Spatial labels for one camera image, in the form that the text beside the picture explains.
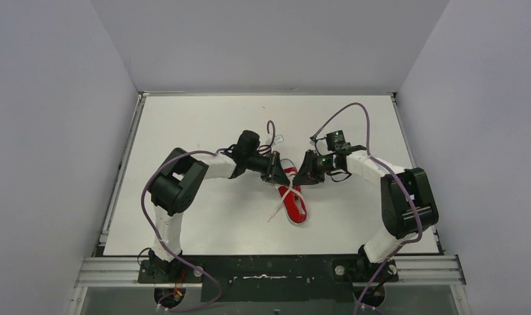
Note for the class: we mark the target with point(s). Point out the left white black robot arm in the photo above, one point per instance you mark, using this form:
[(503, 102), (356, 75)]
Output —
[(175, 185)]

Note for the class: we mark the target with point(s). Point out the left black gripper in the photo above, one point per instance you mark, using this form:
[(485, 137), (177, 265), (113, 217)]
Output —
[(270, 167)]

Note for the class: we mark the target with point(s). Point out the white shoelace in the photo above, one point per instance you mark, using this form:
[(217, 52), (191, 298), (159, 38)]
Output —
[(284, 202)]

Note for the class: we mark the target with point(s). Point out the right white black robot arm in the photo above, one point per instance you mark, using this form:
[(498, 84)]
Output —
[(408, 207)]

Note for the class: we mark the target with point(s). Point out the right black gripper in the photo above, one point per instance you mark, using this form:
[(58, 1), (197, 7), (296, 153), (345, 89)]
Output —
[(308, 175)]

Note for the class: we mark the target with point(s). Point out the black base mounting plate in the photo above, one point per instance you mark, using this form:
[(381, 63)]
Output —
[(273, 278)]

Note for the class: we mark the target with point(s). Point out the red canvas sneaker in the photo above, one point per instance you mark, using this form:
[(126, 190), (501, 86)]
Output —
[(293, 200)]

